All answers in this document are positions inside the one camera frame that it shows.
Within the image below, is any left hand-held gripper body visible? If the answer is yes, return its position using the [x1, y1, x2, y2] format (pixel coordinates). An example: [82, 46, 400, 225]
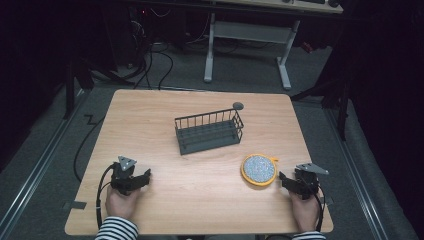
[110, 155, 142, 196]

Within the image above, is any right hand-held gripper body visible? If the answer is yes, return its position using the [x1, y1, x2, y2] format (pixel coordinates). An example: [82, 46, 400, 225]
[293, 162, 330, 201]

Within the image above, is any black wire rack basket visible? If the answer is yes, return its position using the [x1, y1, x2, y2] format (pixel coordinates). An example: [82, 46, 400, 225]
[174, 108, 245, 156]

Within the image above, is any person's left hand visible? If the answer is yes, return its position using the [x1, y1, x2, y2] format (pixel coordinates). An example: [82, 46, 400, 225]
[105, 185, 143, 221]

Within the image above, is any person's right hand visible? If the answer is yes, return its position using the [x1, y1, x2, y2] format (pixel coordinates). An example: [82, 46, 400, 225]
[288, 190, 322, 233]

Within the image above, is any black metal stand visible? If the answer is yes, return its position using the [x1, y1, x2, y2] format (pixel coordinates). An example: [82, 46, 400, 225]
[62, 56, 96, 120]
[290, 66, 351, 142]

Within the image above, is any right hand-held gripper black cable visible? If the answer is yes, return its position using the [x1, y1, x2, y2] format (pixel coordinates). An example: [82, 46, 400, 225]
[308, 179, 327, 233]

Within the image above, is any hand-held gripper black cable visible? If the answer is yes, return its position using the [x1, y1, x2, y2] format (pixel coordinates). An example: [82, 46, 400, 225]
[95, 163, 116, 230]
[308, 179, 327, 233]

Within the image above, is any left hand-held gripper black cable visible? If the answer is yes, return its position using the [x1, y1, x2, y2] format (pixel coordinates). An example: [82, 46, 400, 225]
[95, 163, 116, 230]

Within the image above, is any metal floor rail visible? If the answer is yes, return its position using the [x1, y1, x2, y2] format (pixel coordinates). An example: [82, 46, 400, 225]
[325, 108, 390, 240]
[0, 89, 88, 231]

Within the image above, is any black floor cable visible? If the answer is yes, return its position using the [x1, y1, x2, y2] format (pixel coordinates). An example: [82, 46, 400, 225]
[73, 114, 105, 183]

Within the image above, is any bundle of black cables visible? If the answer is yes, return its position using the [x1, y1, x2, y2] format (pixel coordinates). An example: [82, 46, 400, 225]
[128, 8, 175, 91]

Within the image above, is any white metal frame desk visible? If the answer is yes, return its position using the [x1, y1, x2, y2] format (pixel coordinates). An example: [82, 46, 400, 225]
[203, 0, 344, 91]

